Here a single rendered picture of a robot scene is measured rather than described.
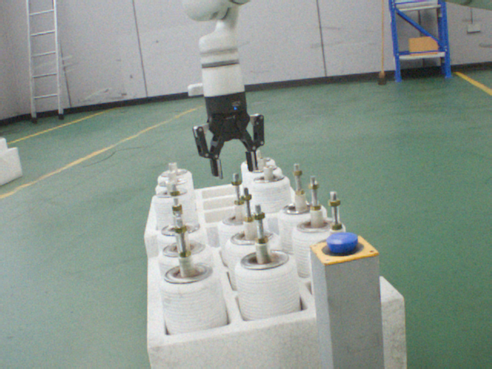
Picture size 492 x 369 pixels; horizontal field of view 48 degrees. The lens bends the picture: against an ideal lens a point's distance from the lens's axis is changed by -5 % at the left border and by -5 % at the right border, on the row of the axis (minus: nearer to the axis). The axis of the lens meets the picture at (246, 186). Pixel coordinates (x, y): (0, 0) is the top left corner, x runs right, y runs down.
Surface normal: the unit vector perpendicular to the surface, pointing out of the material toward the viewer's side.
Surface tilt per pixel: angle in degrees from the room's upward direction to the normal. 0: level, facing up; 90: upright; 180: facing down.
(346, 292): 90
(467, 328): 0
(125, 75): 90
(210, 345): 90
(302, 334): 90
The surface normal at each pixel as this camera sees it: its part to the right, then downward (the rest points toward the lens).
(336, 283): 0.15, 0.22
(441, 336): -0.13, -0.96
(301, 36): -0.23, 0.26
